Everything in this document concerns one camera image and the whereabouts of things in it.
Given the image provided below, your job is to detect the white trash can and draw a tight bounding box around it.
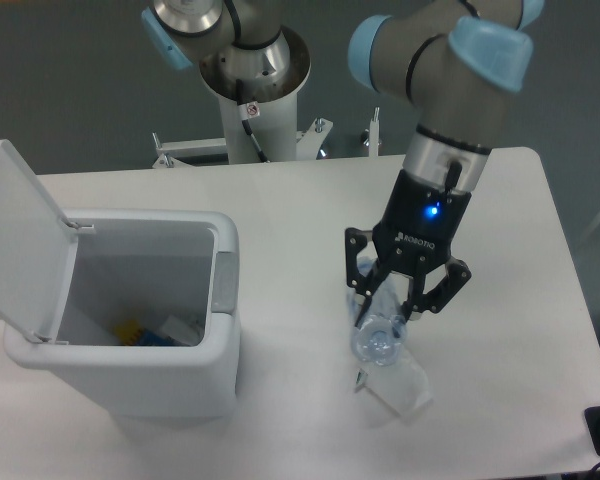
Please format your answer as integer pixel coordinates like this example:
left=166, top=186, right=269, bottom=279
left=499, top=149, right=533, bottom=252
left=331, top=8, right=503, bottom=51
left=4, top=209, right=240, bottom=418

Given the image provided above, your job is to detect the clear plastic water bottle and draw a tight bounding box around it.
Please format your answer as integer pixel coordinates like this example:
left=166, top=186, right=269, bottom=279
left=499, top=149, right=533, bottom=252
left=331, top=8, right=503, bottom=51
left=350, top=277, right=406, bottom=366

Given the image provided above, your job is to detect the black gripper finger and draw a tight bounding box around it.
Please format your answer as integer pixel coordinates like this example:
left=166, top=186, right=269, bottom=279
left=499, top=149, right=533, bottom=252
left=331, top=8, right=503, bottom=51
left=344, top=227, right=377, bottom=328
left=399, top=256, right=472, bottom=324

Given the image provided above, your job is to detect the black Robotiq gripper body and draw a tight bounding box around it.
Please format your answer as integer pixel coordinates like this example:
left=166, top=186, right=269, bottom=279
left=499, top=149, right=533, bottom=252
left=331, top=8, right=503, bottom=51
left=372, top=170, right=471, bottom=292

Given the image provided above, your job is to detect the blue trash item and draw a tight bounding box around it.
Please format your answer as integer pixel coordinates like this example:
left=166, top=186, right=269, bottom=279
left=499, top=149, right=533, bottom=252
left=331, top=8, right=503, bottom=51
left=136, top=330, right=176, bottom=347

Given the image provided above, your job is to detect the white trash can lid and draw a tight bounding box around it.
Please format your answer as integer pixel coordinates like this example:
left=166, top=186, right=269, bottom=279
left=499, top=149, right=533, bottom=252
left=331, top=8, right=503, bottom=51
left=0, top=140, right=95, bottom=343

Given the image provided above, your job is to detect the white trash item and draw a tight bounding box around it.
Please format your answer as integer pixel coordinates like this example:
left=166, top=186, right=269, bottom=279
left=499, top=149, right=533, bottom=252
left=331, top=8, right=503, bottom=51
left=158, top=315, right=203, bottom=346

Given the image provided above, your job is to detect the white plastic bag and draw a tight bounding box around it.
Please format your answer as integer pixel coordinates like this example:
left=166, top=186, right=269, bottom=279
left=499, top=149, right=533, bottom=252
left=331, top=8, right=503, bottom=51
left=356, top=348, right=433, bottom=418

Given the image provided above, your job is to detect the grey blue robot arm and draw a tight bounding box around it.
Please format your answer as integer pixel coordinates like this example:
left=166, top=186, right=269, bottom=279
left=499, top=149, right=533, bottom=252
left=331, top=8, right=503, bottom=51
left=141, top=1, right=543, bottom=320

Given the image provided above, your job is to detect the yellow trash item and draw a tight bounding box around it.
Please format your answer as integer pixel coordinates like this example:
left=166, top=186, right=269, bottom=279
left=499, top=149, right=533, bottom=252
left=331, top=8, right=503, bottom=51
left=113, top=319, right=144, bottom=346

